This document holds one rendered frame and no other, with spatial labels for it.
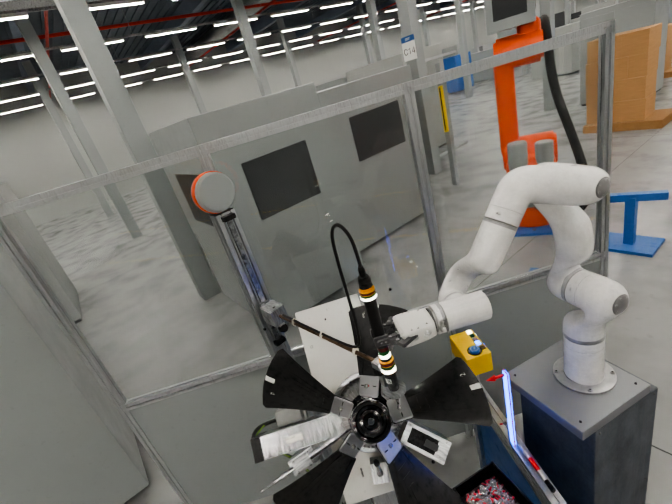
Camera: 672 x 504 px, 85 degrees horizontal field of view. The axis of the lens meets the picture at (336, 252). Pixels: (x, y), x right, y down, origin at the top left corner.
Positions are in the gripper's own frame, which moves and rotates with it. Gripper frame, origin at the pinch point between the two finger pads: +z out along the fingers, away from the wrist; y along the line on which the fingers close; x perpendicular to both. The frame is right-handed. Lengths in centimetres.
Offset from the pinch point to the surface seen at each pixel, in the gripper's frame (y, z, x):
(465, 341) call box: 31, -36, -39
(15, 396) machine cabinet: 94, 190, -40
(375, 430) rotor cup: -6.9, 8.6, -26.2
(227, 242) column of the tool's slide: 54, 43, 22
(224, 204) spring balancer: 56, 39, 36
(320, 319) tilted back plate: 39.8, 17.1, -14.5
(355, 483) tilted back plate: 3, 21, -59
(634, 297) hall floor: 139, -218, -143
